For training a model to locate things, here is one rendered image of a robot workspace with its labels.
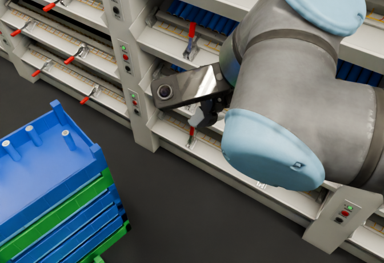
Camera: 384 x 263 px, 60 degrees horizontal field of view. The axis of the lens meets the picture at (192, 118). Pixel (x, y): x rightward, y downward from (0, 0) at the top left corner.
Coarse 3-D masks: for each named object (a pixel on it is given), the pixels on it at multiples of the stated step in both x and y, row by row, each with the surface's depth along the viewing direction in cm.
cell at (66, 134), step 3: (63, 132) 77; (66, 132) 77; (69, 132) 77; (63, 135) 77; (66, 135) 77; (69, 135) 77; (63, 138) 78; (66, 138) 77; (69, 138) 78; (72, 138) 79; (66, 141) 78; (69, 141) 79; (72, 141) 79; (69, 144) 79; (72, 144) 80; (69, 147) 80; (72, 147) 80; (75, 147) 82; (72, 150) 81
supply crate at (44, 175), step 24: (48, 120) 84; (72, 120) 81; (0, 144) 78; (24, 144) 83; (48, 144) 83; (96, 144) 74; (0, 168) 78; (24, 168) 78; (48, 168) 78; (72, 168) 78; (96, 168) 76; (0, 192) 74; (24, 192) 74; (48, 192) 69; (0, 216) 71; (24, 216) 68; (0, 240) 67
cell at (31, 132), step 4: (28, 128) 78; (32, 128) 78; (28, 132) 78; (32, 132) 78; (36, 132) 79; (32, 136) 79; (36, 136) 80; (32, 140) 80; (36, 140) 80; (40, 140) 82; (36, 144) 81; (40, 144) 82
